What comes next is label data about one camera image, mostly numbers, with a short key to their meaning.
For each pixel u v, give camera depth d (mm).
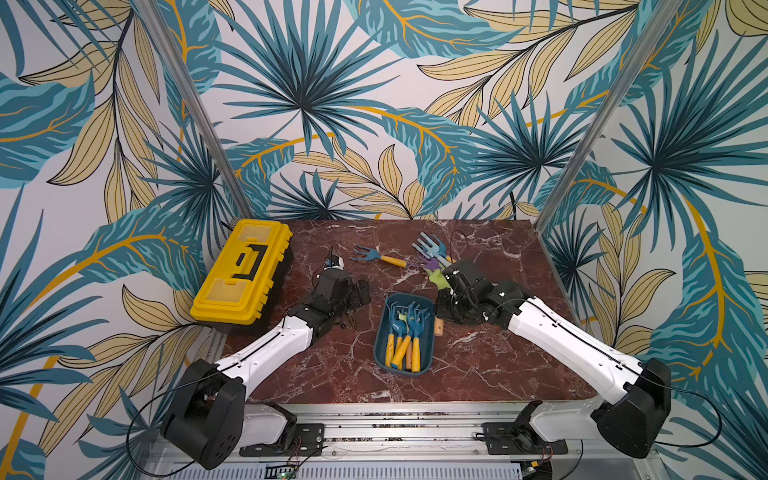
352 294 770
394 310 925
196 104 831
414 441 752
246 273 845
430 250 1099
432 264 1082
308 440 733
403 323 906
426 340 878
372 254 1099
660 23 701
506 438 730
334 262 748
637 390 404
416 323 918
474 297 573
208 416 401
